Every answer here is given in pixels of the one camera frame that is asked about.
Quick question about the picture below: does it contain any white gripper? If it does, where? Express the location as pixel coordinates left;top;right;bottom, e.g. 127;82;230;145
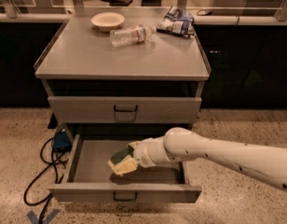
108;136;172;176

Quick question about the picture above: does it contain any green and yellow sponge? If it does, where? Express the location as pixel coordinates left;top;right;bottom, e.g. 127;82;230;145
110;146;134;165

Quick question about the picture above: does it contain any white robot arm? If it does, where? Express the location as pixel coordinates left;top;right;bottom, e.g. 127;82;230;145
108;128;287;192

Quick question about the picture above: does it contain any open grey lower drawer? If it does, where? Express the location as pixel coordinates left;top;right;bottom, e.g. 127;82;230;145
49;134;201;203

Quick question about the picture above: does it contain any closed grey upper drawer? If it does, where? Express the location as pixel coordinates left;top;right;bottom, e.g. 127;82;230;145
48;96;201;124

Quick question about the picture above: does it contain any grey metal drawer cabinet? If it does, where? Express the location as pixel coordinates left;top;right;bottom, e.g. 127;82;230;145
34;7;212;203

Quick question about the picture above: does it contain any blue power box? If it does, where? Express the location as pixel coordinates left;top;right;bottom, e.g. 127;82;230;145
52;131;72;152

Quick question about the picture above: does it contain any blue floor tape mark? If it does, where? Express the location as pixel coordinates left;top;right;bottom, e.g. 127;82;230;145
26;208;62;224

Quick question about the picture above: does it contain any clear plastic water bottle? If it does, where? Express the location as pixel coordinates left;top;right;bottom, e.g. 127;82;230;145
110;25;157;48

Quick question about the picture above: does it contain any white paper bowl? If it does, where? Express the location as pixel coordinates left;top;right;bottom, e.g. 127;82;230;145
91;12;125;33

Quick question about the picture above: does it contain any blue white snack bag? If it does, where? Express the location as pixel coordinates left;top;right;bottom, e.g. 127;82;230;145
157;7;195;37

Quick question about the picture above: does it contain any black office chair armrest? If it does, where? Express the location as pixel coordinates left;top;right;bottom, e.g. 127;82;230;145
101;0;133;7

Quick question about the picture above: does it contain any black floor cable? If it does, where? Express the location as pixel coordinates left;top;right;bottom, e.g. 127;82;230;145
23;136;70;224

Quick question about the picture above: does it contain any black cable on ledge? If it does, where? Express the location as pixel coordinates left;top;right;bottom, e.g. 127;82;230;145
196;8;213;17

